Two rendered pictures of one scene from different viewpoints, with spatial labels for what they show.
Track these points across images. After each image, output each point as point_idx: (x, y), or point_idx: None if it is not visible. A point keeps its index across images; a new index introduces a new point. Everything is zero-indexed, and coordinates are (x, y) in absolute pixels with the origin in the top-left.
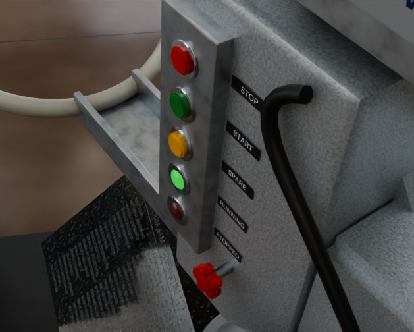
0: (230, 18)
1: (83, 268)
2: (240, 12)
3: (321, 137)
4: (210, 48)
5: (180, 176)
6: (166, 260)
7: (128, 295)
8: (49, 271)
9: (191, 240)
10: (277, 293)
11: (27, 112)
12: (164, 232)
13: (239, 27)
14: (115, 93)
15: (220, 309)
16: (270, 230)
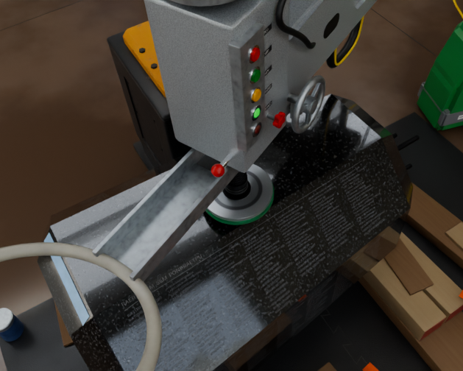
0: (254, 17)
1: (177, 355)
2: (255, 9)
3: (285, 3)
4: (262, 30)
5: (257, 108)
6: (179, 269)
7: (199, 300)
8: None
9: (263, 129)
10: (283, 85)
11: (157, 305)
12: (159, 277)
13: (257, 14)
14: (117, 261)
15: (267, 143)
16: (278, 66)
